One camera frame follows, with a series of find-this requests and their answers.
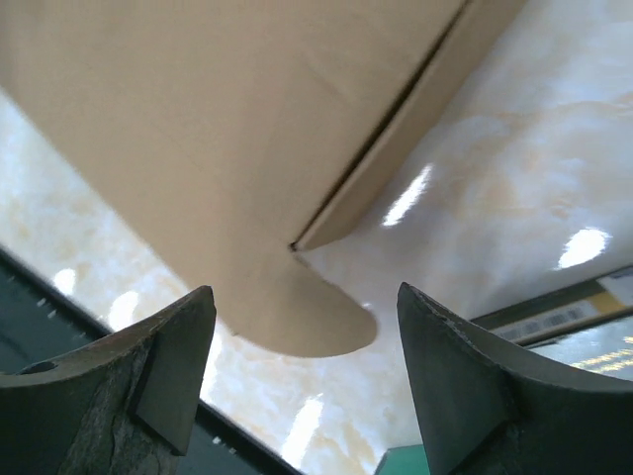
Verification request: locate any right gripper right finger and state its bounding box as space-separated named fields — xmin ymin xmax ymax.
xmin=397 ymin=283 xmax=632 ymax=474

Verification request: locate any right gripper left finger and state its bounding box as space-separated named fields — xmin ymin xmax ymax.
xmin=1 ymin=286 xmax=217 ymax=474

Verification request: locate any brown cardboard box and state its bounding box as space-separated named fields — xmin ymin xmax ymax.
xmin=1 ymin=1 xmax=522 ymax=357

